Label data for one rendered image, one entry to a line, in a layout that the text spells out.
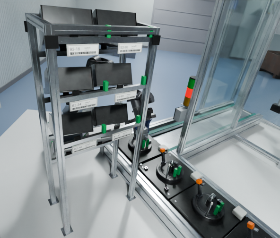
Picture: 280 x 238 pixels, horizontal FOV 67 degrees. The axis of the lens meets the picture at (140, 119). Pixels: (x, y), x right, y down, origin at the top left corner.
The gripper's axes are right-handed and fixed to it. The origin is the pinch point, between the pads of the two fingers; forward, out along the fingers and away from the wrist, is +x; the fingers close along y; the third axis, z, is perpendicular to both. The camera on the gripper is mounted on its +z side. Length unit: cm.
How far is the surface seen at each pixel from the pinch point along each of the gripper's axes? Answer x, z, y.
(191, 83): -15.6, 27.6, 16.4
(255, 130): 31, 2, 110
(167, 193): 31.2, 19.4, -10.6
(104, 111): -11.9, 26.4, -33.5
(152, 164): 19.7, 4.7, -4.3
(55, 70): -23, 44, -52
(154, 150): 14.8, -1.6, 4.6
